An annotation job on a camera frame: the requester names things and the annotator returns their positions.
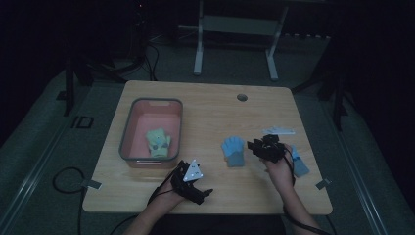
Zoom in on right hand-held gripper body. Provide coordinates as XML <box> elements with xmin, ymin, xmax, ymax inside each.
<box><xmin>258</xmin><ymin>126</ymin><xmax>297</xmax><ymax>164</ymax></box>

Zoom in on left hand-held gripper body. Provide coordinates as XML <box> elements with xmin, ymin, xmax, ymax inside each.
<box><xmin>170</xmin><ymin>159</ymin><xmax>208</xmax><ymax>207</ymax></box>

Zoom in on blue glove with grey cuff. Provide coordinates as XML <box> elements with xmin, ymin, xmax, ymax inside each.
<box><xmin>221</xmin><ymin>135</ymin><xmax>246</xmax><ymax>168</ymax></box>
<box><xmin>289</xmin><ymin>144</ymin><xmax>311</xmax><ymax>178</ymax></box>

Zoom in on green mitten with face pattern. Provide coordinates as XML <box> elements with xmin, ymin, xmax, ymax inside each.
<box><xmin>144</xmin><ymin>127</ymin><xmax>172</xmax><ymax>160</ymax></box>

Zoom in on pink bin with grey rim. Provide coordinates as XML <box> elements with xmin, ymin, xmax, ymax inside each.
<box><xmin>118</xmin><ymin>97</ymin><xmax>184</xmax><ymax>170</ymax></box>

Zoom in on person's right hand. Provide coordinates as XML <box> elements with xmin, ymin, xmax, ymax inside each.
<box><xmin>262</xmin><ymin>143</ymin><xmax>297</xmax><ymax>194</ymax></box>

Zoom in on person's left hand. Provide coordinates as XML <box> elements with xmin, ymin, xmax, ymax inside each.
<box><xmin>156</xmin><ymin>181</ymin><xmax>188</xmax><ymax>213</ymax></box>

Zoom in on person's dark clothing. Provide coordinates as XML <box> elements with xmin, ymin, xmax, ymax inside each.
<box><xmin>153</xmin><ymin>214</ymin><xmax>288</xmax><ymax>235</ymax></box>

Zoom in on black tripod stand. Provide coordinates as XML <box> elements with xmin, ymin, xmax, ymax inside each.
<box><xmin>56</xmin><ymin>53</ymin><xmax>129</xmax><ymax>118</ymax></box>
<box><xmin>291</xmin><ymin>48</ymin><xmax>349</xmax><ymax>132</ymax></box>

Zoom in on white metal stand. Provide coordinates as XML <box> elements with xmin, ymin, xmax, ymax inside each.
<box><xmin>193</xmin><ymin>0</ymin><xmax>290</xmax><ymax>82</ymax></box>

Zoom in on right hand-held gripper cable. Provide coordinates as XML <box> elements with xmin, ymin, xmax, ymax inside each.
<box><xmin>281</xmin><ymin>144</ymin><xmax>338</xmax><ymax>235</ymax></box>

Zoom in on hand-held gripper cable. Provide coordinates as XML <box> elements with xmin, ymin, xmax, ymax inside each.
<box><xmin>109</xmin><ymin>172</ymin><xmax>184</xmax><ymax>235</ymax></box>
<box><xmin>281</xmin><ymin>144</ymin><xmax>338</xmax><ymax>235</ymax></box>

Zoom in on left hand-held gripper cable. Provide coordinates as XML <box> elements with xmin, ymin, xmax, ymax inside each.
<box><xmin>109</xmin><ymin>172</ymin><xmax>184</xmax><ymax>235</ymax></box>

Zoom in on grey cable tag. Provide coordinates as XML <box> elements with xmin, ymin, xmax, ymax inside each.
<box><xmin>80</xmin><ymin>178</ymin><xmax>103</xmax><ymax>191</ymax></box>
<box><xmin>314</xmin><ymin>177</ymin><xmax>333</xmax><ymax>191</ymax></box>

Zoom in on black background cables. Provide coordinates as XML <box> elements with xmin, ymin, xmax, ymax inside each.
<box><xmin>130</xmin><ymin>35</ymin><xmax>161</xmax><ymax>82</ymax></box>

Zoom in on black floor cable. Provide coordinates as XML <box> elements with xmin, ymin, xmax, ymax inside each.
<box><xmin>52</xmin><ymin>165</ymin><xmax>88</xmax><ymax>235</ymax></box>

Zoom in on black rectangular floor bracket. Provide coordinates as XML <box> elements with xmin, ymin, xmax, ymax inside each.
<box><xmin>70</xmin><ymin>115</ymin><xmax>95</xmax><ymax>129</ymax></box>

